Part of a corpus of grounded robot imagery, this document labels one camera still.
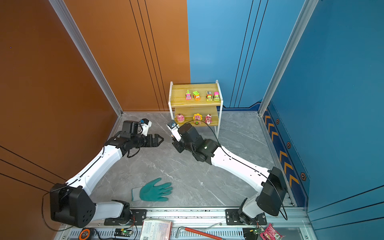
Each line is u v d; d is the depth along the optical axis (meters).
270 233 0.68
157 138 0.74
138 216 0.73
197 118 0.89
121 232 0.71
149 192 0.79
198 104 0.79
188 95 0.81
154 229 0.67
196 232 0.70
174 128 0.61
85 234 0.67
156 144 0.73
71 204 0.40
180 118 0.91
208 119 0.89
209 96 0.79
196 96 0.81
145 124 0.74
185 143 0.53
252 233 0.71
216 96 0.79
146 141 0.72
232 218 0.72
